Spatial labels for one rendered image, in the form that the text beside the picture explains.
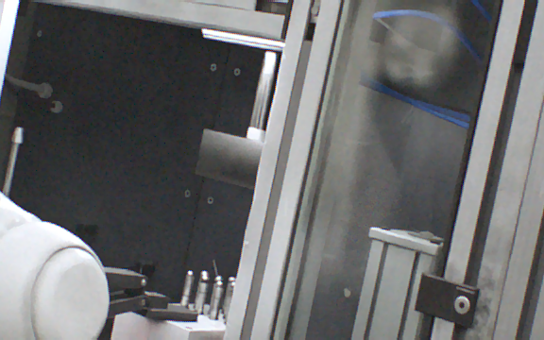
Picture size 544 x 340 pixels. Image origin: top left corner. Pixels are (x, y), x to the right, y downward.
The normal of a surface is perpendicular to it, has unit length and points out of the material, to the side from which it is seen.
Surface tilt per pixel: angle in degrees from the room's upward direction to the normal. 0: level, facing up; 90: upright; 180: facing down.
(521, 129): 90
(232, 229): 90
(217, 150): 90
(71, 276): 83
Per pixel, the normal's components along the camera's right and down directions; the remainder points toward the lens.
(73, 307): 0.84, 0.00
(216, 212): -0.63, -0.09
